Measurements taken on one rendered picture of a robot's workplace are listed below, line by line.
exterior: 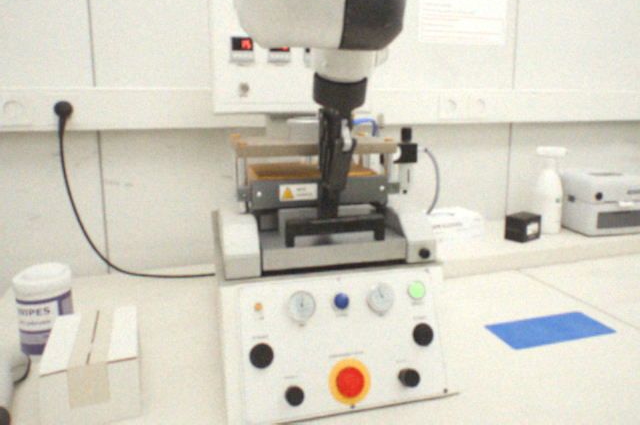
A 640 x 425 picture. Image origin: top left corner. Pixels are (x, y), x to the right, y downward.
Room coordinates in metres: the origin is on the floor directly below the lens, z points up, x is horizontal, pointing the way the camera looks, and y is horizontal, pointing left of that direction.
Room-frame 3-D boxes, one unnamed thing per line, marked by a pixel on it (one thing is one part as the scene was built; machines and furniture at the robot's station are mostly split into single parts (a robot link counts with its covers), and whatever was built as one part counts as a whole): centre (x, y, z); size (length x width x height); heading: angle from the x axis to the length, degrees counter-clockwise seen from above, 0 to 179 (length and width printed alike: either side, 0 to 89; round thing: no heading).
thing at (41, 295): (0.80, 0.50, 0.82); 0.09 x 0.09 x 0.15
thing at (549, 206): (1.43, -0.63, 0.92); 0.09 x 0.08 x 0.25; 67
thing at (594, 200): (1.48, -0.78, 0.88); 0.25 x 0.20 x 0.17; 13
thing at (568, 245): (1.39, -0.49, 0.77); 0.84 x 0.30 x 0.04; 109
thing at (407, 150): (1.08, -0.13, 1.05); 0.15 x 0.05 x 0.15; 105
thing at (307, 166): (0.90, 0.04, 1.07); 0.22 x 0.17 x 0.10; 105
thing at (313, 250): (0.85, 0.03, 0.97); 0.30 x 0.22 x 0.08; 15
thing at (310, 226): (0.72, 0.00, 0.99); 0.15 x 0.02 x 0.04; 105
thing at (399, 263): (0.93, 0.06, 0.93); 0.46 x 0.35 x 0.01; 15
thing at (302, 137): (0.93, 0.04, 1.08); 0.31 x 0.24 x 0.13; 105
